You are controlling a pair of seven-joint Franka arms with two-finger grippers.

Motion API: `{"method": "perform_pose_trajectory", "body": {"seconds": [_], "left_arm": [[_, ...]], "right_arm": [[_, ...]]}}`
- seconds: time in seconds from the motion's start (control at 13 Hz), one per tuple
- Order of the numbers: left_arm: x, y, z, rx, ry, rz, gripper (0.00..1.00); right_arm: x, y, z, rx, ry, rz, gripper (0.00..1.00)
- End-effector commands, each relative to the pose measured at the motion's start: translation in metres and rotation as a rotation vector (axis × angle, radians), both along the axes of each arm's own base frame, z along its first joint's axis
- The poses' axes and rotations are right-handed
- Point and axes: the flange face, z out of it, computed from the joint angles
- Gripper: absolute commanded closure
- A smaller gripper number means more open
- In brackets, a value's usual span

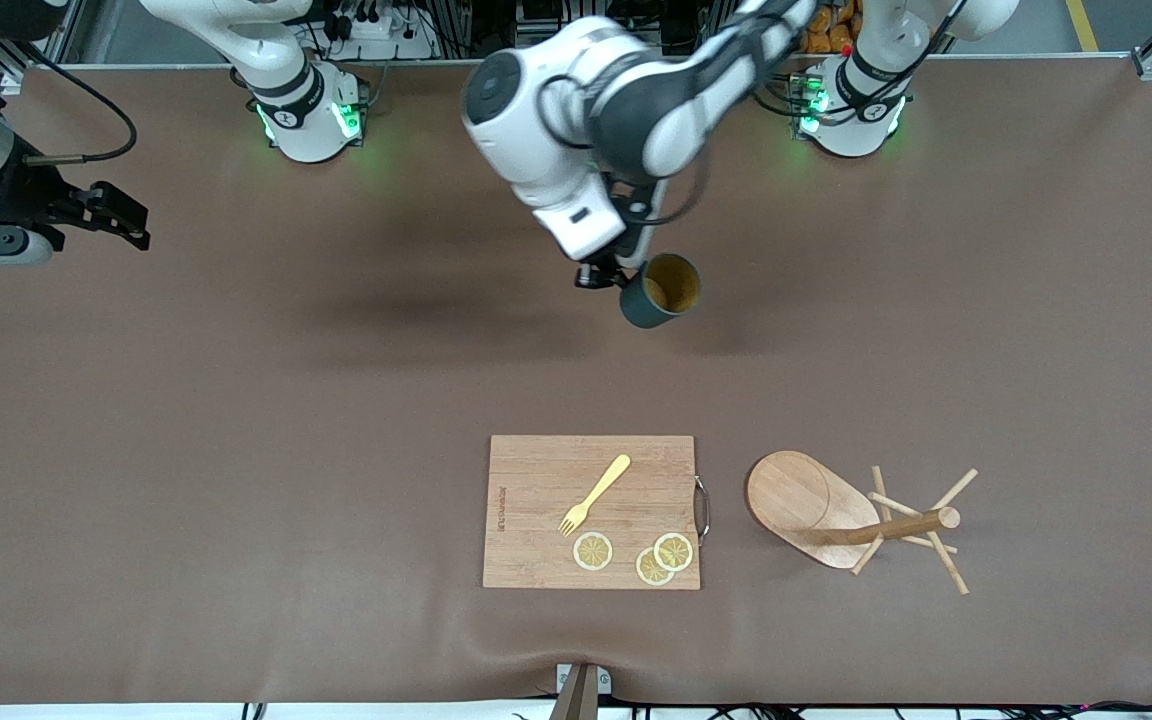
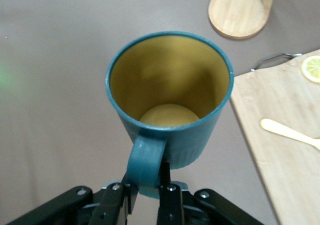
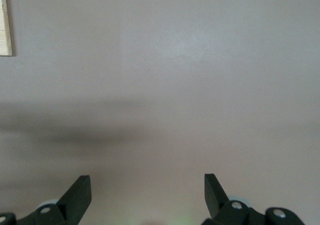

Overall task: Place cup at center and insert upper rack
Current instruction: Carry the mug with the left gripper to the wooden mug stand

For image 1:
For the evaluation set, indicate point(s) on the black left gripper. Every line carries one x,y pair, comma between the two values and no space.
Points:
625,214

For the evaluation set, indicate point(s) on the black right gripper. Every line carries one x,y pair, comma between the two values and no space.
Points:
28,199

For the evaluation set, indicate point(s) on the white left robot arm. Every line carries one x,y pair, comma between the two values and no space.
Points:
656,100

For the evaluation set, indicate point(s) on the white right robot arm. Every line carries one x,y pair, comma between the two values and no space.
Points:
296,110

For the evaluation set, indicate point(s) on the wooden mug tree rack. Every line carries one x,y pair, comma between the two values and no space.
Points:
786,495

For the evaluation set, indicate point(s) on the yellow plastic fork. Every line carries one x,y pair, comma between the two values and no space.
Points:
596,492

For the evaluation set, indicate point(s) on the lemon slice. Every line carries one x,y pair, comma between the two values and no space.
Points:
674,551
593,551
647,573

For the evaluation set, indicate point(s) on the wooden cutting board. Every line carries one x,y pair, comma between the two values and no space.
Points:
536,540

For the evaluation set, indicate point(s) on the bag of oranges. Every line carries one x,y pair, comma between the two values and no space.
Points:
826,40

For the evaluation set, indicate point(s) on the white power strip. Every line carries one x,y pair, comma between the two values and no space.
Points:
376,28

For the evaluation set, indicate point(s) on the brown table cover mat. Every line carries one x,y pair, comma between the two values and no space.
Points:
336,560

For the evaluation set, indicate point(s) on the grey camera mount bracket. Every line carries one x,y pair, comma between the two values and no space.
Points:
581,695

